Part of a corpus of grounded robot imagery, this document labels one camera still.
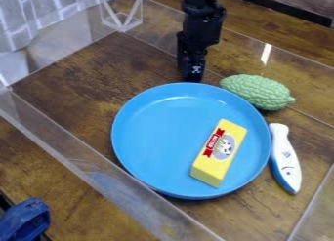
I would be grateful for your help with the clear acrylic enclosure wall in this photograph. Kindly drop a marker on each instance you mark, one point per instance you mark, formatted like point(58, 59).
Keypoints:
point(94, 61)

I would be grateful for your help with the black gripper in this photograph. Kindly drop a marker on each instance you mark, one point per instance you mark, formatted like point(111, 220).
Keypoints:
point(202, 26)

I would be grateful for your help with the white blue toy fish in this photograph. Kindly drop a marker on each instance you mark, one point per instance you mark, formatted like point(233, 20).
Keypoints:
point(284, 159)

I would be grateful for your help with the green bumpy toy gourd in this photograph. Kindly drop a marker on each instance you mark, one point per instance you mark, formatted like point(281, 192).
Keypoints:
point(265, 93)

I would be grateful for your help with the yellow toy butter block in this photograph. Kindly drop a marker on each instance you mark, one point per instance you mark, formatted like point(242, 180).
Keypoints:
point(218, 153)

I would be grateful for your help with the blue round plate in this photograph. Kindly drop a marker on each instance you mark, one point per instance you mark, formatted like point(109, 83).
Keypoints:
point(162, 128)

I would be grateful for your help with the blue clamp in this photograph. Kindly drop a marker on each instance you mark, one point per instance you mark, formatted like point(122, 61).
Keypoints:
point(26, 221)

